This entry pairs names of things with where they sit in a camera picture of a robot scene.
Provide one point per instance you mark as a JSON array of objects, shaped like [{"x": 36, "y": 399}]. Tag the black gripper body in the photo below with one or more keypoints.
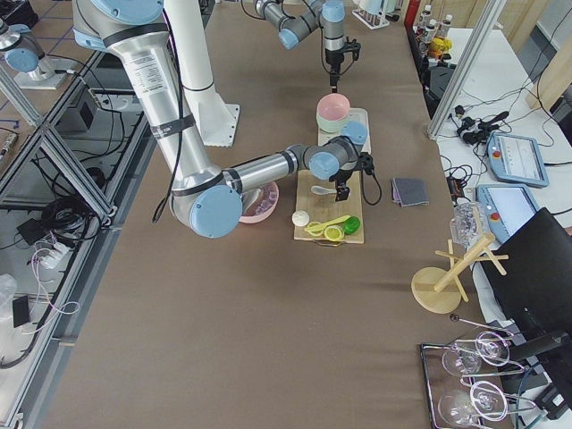
[
  {"x": 332, "y": 61},
  {"x": 342, "y": 177}
]

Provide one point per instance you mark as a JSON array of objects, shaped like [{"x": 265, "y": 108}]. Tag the small pink bowl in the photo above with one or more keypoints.
[{"x": 333, "y": 107}]

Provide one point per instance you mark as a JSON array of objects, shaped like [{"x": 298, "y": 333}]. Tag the white ceramic spoon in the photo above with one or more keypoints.
[{"x": 322, "y": 191}]

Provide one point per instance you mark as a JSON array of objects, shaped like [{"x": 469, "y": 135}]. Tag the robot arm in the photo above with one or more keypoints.
[
  {"x": 326, "y": 16},
  {"x": 162, "y": 47}
]

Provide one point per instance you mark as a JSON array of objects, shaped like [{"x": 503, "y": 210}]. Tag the top green bowl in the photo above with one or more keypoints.
[{"x": 330, "y": 126}]

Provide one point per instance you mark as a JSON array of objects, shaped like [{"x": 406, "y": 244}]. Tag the large pink ice bowl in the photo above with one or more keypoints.
[{"x": 260, "y": 203}]

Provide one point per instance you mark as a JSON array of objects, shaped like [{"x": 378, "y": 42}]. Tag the green lime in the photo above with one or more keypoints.
[{"x": 351, "y": 225}]

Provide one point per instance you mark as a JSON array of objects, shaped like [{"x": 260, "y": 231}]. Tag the cream rabbit tray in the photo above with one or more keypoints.
[{"x": 355, "y": 115}]

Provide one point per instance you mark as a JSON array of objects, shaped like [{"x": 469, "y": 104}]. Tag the lemon slice front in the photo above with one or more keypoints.
[{"x": 334, "y": 233}]

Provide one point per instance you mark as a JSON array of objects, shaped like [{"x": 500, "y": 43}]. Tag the yellow plastic knife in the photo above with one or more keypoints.
[{"x": 337, "y": 220}]

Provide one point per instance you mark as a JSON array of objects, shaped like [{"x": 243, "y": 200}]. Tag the lemon slice under knife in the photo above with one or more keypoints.
[{"x": 315, "y": 229}]

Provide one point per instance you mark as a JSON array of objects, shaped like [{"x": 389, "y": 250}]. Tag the white steamed bun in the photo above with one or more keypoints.
[{"x": 300, "y": 218}]

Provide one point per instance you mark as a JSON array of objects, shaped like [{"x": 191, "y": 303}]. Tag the grey folded cloth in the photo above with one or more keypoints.
[{"x": 409, "y": 192}]

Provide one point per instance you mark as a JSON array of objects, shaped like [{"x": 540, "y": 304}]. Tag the wooden cup stand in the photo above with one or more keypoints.
[{"x": 440, "y": 291}]

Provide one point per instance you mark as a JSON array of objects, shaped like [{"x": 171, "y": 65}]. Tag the blue teach pendant near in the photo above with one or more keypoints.
[{"x": 507, "y": 207}]

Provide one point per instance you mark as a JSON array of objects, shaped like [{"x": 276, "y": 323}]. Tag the blue teach pendant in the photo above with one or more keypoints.
[
  {"x": 507, "y": 207},
  {"x": 516, "y": 159}
]

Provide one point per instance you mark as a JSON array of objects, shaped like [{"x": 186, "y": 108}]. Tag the blue teach pendant far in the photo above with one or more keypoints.
[{"x": 516, "y": 159}]

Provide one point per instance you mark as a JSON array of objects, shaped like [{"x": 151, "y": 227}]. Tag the black office chair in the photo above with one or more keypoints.
[{"x": 536, "y": 290}]

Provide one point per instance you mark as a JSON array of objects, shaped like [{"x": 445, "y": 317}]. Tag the wine glass rack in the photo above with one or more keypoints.
[{"x": 463, "y": 379}]

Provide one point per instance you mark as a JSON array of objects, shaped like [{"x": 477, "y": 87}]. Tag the metal board handle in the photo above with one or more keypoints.
[{"x": 328, "y": 243}]

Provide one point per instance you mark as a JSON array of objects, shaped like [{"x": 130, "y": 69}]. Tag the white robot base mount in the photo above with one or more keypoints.
[{"x": 216, "y": 120}]

